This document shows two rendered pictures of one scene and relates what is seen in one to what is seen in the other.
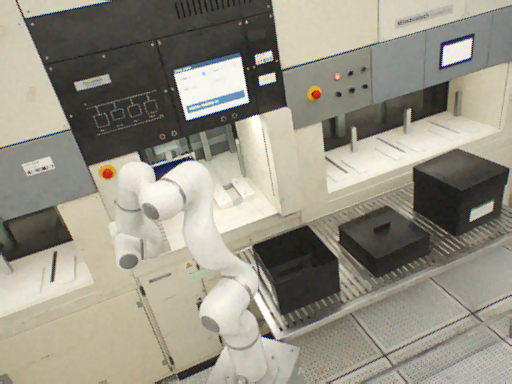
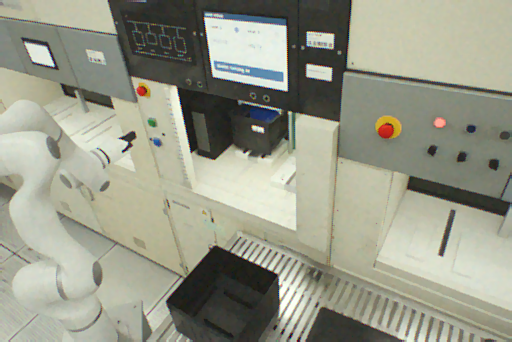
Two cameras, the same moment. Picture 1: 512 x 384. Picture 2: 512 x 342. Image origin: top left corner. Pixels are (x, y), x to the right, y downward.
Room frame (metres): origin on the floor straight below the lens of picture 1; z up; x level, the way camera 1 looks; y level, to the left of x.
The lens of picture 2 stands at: (0.93, -0.77, 1.99)
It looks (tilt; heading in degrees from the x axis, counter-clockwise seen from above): 38 degrees down; 50
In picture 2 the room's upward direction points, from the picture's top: 6 degrees counter-clockwise
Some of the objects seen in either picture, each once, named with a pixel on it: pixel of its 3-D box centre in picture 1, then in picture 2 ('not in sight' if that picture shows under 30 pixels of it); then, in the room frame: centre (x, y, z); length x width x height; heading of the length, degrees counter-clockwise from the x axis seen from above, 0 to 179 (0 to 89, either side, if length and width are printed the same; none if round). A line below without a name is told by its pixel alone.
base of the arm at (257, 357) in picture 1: (246, 352); (92, 329); (0.93, 0.13, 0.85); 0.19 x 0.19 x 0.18
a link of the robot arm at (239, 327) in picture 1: (229, 316); (57, 293); (0.91, 0.15, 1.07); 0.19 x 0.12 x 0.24; 145
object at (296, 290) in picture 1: (295, 267); (226, 302); (1.31, -0.11, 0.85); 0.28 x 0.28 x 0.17; 14
